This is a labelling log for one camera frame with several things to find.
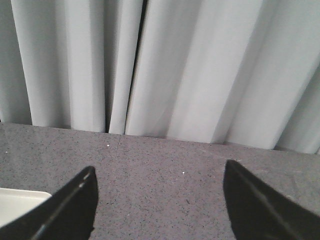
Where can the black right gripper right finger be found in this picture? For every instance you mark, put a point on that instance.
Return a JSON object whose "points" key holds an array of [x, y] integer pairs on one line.
{"points": [[258, 212]]}

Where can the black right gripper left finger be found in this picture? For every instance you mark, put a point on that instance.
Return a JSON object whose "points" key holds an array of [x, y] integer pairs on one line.
{"points": [[69, 214]]}

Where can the cream rectangular tray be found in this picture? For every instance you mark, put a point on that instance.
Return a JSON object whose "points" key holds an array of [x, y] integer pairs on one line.
{"points": [[16, 202]]}

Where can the light grey curtain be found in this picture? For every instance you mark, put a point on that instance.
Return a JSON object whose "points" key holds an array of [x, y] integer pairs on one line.
{"points": [[242, 72]]}

